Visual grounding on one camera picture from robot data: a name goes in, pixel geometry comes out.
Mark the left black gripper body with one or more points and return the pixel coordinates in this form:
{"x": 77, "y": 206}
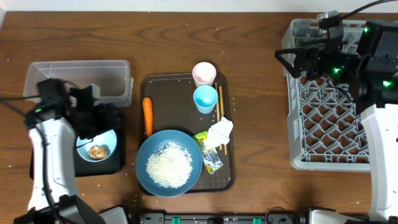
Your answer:
{"x": 98, "y": 121}

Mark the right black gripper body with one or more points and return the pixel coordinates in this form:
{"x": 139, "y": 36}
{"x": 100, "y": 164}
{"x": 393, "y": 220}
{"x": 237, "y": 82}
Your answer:
{"x": 337, "y": 66}

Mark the small light blue bowl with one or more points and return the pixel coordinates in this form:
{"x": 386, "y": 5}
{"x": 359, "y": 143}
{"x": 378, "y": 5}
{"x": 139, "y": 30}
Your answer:
{"x": 108, "y": 139}

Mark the brown food scrap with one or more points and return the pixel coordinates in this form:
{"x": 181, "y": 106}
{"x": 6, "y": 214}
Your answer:
{"x": 97, "y": 152}

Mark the large dark blue plate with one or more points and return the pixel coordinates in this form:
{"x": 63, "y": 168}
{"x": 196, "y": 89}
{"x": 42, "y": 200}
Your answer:
{"x": 152, "y": 144}

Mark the white rice pile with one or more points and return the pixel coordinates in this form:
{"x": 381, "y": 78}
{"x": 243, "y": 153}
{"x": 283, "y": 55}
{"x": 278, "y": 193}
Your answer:
{"x": 170, "y": 166}

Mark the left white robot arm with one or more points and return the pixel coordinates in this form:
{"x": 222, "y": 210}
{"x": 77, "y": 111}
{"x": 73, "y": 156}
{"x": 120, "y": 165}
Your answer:
{"x": 55, "y": 196}

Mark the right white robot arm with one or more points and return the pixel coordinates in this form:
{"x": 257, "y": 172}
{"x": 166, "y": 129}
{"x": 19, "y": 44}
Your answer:
{"x": 371, "y": 74}

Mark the black waste tray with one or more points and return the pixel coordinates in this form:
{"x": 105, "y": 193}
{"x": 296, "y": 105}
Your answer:
{"x": 82, "y": 167}

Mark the grey dishwasher rack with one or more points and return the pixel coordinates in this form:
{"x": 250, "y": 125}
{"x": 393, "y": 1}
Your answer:
{"x": 324, "y": 128}

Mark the clear plastic bin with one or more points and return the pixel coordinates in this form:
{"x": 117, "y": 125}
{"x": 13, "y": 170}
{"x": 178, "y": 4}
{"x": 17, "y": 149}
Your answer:
{"x": 112, "y": 77}

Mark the orange carrot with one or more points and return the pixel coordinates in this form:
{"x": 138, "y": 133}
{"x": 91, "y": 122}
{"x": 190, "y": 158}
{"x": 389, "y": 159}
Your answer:
{"x": 148, "y": 115}

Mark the dark brown serving tray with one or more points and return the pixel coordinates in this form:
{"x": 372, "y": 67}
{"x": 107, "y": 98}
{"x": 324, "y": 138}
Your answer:
{"x": 174, "y": 108}

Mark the pink cup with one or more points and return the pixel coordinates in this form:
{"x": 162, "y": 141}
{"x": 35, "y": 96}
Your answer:
{"x": 204, "y": 73}

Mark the light blue cup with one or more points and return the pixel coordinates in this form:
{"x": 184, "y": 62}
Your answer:
{"x": 205, "y": 98}

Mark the crumpled white napkin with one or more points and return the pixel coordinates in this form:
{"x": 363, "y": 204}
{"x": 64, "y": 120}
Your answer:
{"x": 218, "y": 133}

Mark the yellow green snack wrapper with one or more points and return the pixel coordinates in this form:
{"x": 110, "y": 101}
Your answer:
{"x": 210, "y": 156}

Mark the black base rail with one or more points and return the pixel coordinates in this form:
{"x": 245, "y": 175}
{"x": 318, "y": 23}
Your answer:
{"x": 278, "y": 217}

